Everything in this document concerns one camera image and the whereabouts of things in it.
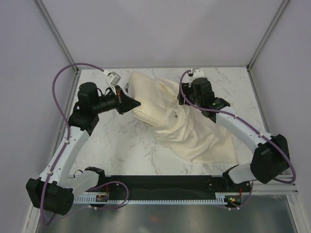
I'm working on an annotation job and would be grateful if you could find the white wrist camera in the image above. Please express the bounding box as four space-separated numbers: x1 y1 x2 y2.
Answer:
103 69 121 92
188 68 206 80

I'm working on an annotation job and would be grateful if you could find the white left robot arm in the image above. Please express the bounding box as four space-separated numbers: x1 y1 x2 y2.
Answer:
26 82 141 216

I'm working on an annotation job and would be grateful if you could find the shiny metal sheet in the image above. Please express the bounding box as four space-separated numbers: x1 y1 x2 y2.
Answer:
36 196 298 233

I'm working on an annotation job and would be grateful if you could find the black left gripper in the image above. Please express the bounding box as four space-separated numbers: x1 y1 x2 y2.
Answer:
92 85 140 115

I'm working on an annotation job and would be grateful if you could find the right aluminium frame post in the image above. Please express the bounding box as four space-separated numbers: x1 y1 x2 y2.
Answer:
246 0 291 72

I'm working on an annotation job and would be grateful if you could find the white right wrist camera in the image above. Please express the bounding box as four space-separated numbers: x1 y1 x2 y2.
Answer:
188 68 206 80

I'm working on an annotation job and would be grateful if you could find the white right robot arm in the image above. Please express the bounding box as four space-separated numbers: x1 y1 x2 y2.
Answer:
178 77 296 192

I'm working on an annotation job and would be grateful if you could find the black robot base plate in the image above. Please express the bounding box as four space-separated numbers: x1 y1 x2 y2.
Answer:
90 175 251 200

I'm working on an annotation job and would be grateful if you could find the white slotted cable duct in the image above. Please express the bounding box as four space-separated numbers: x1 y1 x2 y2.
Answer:
73 193 241 205

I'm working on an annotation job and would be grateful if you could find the cream pillow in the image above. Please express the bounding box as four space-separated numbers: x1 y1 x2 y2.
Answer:
128 71 178 127

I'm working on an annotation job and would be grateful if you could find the aluminium frame post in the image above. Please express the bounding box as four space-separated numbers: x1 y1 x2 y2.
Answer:
33 0 75 64
246 0 291 72

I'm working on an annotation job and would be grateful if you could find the left aluminium frame post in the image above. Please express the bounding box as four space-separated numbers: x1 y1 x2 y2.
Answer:
33 0 75 64

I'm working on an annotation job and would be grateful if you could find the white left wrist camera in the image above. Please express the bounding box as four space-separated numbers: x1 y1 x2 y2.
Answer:
103 69 121 92

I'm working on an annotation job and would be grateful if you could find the cream satin pillowcase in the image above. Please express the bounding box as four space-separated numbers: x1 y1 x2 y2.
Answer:
151 79 238 164

